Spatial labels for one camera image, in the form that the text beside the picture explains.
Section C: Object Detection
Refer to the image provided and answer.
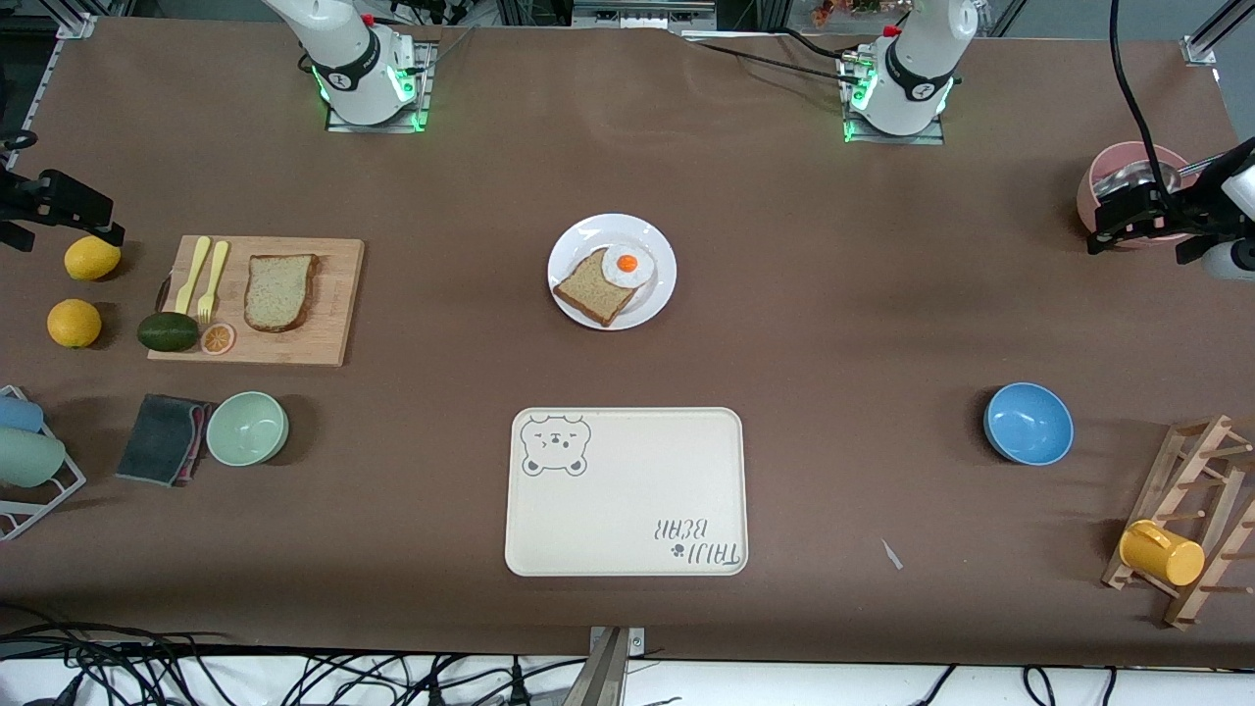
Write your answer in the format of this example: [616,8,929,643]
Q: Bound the round yellow orange fruit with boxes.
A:
[46,298,103,349]

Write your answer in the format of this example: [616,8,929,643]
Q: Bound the black cable on table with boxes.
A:
[681,29,869,87]

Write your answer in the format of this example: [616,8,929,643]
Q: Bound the metal table edge bracket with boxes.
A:
[586,626,648,706]

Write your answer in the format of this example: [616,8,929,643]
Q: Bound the white round plate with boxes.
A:
[547,213,678,331]

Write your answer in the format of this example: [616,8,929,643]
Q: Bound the yellow mug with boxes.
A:
[1119,520,1206,587]

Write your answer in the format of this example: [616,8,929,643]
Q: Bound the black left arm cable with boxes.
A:
[1110,0,1178,197]

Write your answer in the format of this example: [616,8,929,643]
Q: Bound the black floor cable loops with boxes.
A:
[917,665,1119,706]

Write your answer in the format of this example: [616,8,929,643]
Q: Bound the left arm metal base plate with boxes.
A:
[841,54,947,146]

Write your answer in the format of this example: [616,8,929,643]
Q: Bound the black floor cable bundle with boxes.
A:
[0,603,589,706]

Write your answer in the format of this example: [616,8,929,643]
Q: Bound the yellow plastic knife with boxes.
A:
[175,235,212,316]

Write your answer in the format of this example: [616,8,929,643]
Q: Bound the wooden cutting board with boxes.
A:
[147,235,366,368]

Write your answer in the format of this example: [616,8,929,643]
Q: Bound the light blue cup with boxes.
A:
[0,394,46,434]

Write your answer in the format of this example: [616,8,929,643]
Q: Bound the bread slice sandwich lid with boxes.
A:
[243,253,321,333]

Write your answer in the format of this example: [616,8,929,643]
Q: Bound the yellow plastic fork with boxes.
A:
[197,240,230,325]

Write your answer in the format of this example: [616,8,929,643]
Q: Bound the pale green bowl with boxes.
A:
[205,391,290,468]

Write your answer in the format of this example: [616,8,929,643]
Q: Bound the beige bear print tray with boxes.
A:
[504,407,749,578]

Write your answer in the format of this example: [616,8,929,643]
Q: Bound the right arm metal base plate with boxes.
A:
[326,37,434,134]

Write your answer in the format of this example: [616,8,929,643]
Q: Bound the yellow oval lemon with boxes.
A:
[64,235,123,282]

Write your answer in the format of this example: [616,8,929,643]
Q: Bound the dark grey folded cloth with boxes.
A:
[115,393,212,488]

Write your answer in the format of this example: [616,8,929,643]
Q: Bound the pink bowl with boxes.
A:
[1076,141,1199,250]

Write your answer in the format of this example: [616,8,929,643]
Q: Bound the blue bowl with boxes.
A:
[983,381,1076,467]

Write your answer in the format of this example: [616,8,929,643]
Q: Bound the dark green avocado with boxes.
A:
[136,311,201,353]

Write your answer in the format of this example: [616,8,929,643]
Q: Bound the aluminium frame beam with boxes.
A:
[572,0,719,32]

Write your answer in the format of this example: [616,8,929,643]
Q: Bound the pale green cup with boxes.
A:
[0,428,68,489]

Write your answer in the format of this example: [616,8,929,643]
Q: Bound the white wire cup rack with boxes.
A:
[0,384,87,542]

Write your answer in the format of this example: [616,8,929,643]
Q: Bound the fried egg toy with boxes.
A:
[600,242,656,289]

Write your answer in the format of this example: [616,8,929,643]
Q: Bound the bread slice under egg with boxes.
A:
[553,247,638,328]

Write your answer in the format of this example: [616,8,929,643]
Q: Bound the metal spoon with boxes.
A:
[1093,157,1222,202]

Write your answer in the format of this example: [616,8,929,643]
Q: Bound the wooden peg drying rack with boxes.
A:
[1101,414,1255,630]

